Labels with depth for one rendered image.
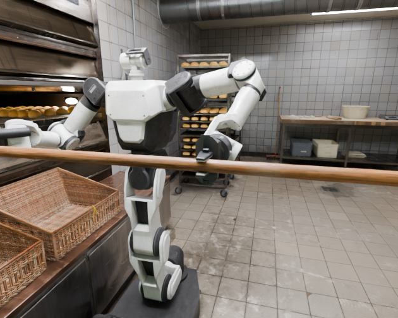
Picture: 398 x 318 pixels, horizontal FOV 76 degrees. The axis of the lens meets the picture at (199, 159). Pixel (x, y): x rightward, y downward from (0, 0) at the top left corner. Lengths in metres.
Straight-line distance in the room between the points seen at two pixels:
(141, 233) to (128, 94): 0.64
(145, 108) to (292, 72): 4.65
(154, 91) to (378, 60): 5.10
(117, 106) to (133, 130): 0.12
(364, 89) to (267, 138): 1.94
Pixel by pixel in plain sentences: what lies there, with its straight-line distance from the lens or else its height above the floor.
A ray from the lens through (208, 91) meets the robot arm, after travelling 0.99.
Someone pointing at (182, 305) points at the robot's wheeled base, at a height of 0.17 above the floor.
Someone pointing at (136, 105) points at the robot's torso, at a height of 1.30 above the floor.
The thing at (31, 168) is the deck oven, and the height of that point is 0.89.
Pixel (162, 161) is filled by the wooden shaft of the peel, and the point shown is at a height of 1.20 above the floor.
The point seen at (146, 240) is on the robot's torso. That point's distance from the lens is 1.31.
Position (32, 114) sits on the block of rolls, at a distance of 2.13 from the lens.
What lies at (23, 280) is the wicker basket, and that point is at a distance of 1.35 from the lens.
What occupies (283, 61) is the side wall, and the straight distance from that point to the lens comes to 5.52.
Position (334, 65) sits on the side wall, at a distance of 5.62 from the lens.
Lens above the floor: 1.36
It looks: 15 degrees down
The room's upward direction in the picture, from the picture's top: straight up
